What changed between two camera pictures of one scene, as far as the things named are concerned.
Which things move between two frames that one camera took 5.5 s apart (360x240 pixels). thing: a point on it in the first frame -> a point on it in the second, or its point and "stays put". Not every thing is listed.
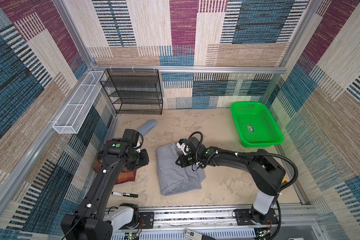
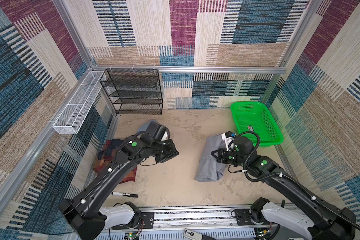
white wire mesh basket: (72, 117) stays put
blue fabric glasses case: (147, 127) stays put
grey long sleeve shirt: (173, 179) -> (210, 169)
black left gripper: (145, 160) -> (171, 152)
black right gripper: (183, 163) -> (221, 158)
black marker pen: (124, 194) stays put
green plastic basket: (255, 126) stays put
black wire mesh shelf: (134, 91) stays put
